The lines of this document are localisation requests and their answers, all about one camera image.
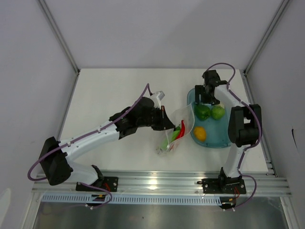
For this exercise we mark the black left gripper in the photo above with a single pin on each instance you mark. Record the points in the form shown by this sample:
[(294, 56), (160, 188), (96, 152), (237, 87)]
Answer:
[(164, 122)]

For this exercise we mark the left aluminium frame post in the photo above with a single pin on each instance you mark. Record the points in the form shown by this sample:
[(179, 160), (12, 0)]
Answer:
[(58, 34)]

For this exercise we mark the right aluminium frame post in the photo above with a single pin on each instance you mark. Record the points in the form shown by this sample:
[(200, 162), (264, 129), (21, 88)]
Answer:
[(270, 29)]

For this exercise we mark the clear zip top bag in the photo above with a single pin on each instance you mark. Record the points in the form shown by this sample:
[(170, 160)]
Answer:
[(176, 117)]

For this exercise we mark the slotted cable duct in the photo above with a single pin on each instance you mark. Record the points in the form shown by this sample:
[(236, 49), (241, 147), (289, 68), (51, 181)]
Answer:
[(132, 199)]

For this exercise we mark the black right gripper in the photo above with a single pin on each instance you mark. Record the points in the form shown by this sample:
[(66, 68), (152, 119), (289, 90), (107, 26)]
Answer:
[(198, 90)]

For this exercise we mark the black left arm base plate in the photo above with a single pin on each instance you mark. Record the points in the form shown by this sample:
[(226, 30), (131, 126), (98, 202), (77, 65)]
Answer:
[(108, 183)]

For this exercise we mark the aluminium mounting rail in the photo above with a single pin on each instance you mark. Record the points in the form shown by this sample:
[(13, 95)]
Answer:
[(185, 183)]

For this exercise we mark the light green gourd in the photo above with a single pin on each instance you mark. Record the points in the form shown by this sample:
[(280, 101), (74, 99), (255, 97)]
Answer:
[(168, 139)]

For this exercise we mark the dark green cucumber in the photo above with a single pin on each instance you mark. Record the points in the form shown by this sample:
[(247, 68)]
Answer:
[(178, 128)]

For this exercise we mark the yellow lemon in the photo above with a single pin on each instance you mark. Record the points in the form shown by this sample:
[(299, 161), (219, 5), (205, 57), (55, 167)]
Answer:
[(200, 133)]

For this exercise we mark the green bell pepper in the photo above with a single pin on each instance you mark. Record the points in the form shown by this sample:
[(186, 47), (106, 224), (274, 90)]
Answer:
[(202, 112)]

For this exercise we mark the light green round squash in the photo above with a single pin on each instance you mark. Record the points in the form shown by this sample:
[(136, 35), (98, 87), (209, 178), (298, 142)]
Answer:
[(217, 112)]

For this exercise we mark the teal plastic tray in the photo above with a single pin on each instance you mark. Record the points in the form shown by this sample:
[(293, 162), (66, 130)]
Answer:
[(217, 130)]

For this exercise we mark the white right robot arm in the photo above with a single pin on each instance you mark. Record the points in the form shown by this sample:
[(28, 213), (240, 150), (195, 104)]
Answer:
[(244, 121)]

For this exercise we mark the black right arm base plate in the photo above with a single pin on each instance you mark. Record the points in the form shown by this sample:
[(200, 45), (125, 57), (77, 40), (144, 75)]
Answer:
[(223, 186)]

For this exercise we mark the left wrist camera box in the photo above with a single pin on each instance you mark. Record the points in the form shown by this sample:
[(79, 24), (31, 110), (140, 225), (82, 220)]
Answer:
[(157, 96)]

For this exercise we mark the red chili pepper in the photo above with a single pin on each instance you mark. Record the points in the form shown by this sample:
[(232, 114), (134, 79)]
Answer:
[(182, 130)]

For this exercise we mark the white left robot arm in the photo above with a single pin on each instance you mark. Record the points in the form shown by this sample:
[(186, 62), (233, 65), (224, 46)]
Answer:
[(57, 158)]

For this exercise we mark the aluminium frame post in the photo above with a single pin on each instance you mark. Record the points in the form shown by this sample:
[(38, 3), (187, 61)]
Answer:
[(58, 34), (270, 29)]

